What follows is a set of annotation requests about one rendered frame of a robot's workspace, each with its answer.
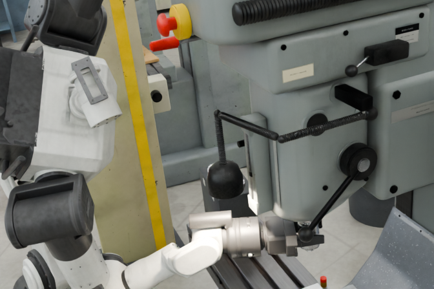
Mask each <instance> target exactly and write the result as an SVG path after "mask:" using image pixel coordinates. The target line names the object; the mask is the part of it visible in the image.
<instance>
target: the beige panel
mask: <svg viewBox="0 0 434 289"><path fill-rule="evenodd" d="M102 5H103V6H104V7H105V10H106V12H107V27H106V30H105V33H104V35H103V39H102V41H101V44H100V46H99V49H98V53H97V54H96V56H95V57H97V58H102V59H104V60H105V61H106V62H107V65H108V67H109V69H110V71H111V73H112V75H113V77H114V79H115V81H116V84H117V86H118V88H117V100H116V101H117V103H118V105H119V108H120V109H121V111H122V113H123V114H122V115H121V116H120V117H118V118H117V119H116V125H115V139H114V156H113V158H112V161H111V162H110V163H109V164H108V165H107V166H106V167H105V168H104V169H103V170H102V171H101V172H100V173H99V174H98V175H96V176H95V177H94V178H93V179H92V180H91V181H90V182H88V183H87V186H88V189H89V191H90V194H91V197H92V200H93V202H94V220H95V223H96V227H97V231H98V236H99V241H100V244H101V249H99V250H100V252H101V253H115V254H117V255H119V256H121V257H122V259H123V262H124V263H126V264H128V265H131V264H132V263H134V262H136V261H138V260H140V259H143V258H146V257H148V256H149V255H152V254H153V253H155V252H157V251H158V250H160V249H162V248H164V247H165V246H167V245H169V244H170V243H175V244H177V245H178V246H179V247H180V248H182V247H184V246H185V245H184V243H183V241H182V240H181V238H180V236H179V235H178V233H177V232H176V230H175V229H174V227H173V225H172V217H171V211H170V206H169V199H168V194H167V187H166V183H165V176H164V172H163V164H162V160H161V153H160V146H159V142H158V134H157V130H156V123H155V119H154V111H153V107H152V100H151V95H150V89H149V81H148V77H147V70H146V65H145V58H144V54H143V47H142V42H141V35H140V28H139V24H138V17H137V12H136V5H135V1H134V0H103V2H102Z"/></svg>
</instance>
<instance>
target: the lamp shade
mask: <svg viewBox="0 0 434 289"><path fill-rule="evenodd" d="M207 187H208V192H209V194H210V196H212V197H213V198H217V199H230V198H234V197H237V196H238V195H241V194H242V193H243V191H244V183H243V174H242V172H241V170H240V168H239V166H238V164H237V163H236V162H233V161H230V160H226V163H224V164H221V163H220V161H217V162H215V163H213V164H212V165H211V166H210V167H209V172H208V175H207Z"/></svg>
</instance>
